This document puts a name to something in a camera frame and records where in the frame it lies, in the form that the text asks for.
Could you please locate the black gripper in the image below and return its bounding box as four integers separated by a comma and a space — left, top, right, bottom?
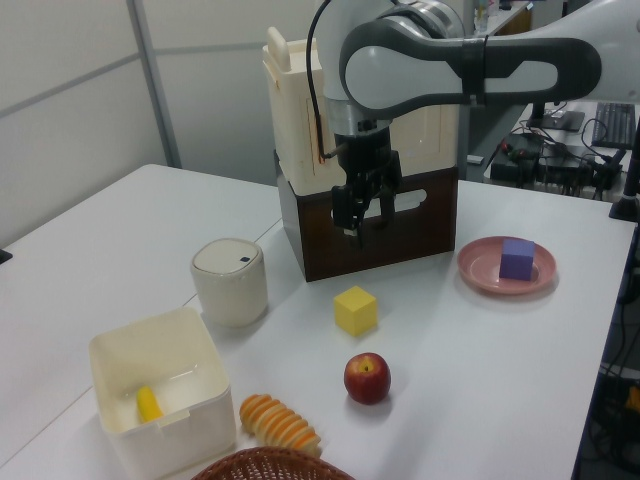
331, 127, 405, 251

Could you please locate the yellow foam cube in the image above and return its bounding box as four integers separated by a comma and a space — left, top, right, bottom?
333, 285, 378, 337

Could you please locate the purple foam cube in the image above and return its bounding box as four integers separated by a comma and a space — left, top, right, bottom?
498, 237, 536, 281

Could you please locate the dark brown drawer box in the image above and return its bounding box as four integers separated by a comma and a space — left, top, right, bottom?
273, 149, 460, 283

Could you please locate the pink plate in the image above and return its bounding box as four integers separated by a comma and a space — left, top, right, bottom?
456, 236, 558, 296

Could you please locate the cream lidded canister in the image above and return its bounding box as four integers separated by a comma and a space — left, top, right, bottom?
189, 238, 270, 329

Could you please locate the red apple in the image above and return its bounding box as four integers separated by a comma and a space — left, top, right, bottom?
342, 352, 392, 405

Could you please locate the black monitor stand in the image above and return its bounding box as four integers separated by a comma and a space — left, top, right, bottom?
525, 102, 586, 133

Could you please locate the orange white striped toy bread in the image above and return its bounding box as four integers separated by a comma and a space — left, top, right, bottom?
238, 393, 322, 457

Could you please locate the cream open plastic box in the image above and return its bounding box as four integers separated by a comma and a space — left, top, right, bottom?
88, 305, 237, 455

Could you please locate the black keyboard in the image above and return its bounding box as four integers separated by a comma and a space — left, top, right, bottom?
591, 101, 639, 150

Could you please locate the black clamp pole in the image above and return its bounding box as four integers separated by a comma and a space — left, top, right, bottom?
608, 144, 640, 221

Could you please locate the brown wicker basket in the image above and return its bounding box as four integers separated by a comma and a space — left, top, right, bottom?
189, 447, 359, 480

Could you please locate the yellow toy banana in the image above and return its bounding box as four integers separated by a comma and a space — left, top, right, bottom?
136, 385, 165, 424

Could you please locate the copper cabinet door handle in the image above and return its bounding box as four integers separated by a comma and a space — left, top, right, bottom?
313, 110, 326, 165

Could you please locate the cream toy cabinet with handles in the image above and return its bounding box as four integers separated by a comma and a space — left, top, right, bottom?
261, 25, 457, 196

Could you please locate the black electronics with cables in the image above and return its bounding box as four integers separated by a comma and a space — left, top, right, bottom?
488, 130, 627, 196

